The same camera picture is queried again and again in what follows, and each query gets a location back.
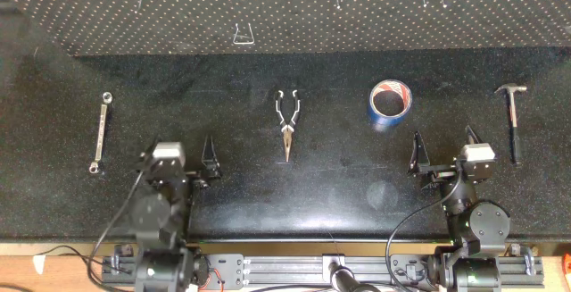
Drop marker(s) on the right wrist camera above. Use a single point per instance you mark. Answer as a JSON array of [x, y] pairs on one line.
[[477, 158]]

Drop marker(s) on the black and white pliers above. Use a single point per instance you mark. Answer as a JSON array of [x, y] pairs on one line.
[[288, 133]]

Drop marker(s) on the orange object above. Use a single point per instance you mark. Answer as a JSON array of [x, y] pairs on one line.
[[567, 269]]

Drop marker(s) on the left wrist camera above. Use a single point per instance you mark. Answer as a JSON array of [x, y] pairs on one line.
[[168, 156]]

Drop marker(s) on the wrench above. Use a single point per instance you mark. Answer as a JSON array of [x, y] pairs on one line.
[[101, 131]]

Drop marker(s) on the roll of blue tape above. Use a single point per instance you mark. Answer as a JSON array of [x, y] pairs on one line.
[[379, 115]]

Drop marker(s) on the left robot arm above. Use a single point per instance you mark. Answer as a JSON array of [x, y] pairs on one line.
[[156, 220]]

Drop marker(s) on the hammer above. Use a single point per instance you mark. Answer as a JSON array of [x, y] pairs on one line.
[[513, 113]]

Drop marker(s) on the black pegboard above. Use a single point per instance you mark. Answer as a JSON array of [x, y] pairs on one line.
[[285, 19]]

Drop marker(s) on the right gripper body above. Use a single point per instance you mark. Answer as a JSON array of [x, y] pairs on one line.
[[439, 172]]

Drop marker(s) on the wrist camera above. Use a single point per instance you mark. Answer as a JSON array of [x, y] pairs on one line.
[[168, 156], [477, 158]]

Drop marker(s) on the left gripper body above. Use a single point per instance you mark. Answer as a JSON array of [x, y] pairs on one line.
[[196, 178]]

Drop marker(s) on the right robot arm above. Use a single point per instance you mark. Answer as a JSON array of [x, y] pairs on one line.
[[484, 229]]

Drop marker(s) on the mounting rail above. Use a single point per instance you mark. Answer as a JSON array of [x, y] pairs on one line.
[[276, 269]]

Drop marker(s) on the white tape piece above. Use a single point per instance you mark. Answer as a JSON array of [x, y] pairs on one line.
[[39, 263]]

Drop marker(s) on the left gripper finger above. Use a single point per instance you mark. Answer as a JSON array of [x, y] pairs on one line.
[[209, 158]]

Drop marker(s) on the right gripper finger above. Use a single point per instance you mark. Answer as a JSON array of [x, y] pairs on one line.
[[472, 136], [418, 156]]

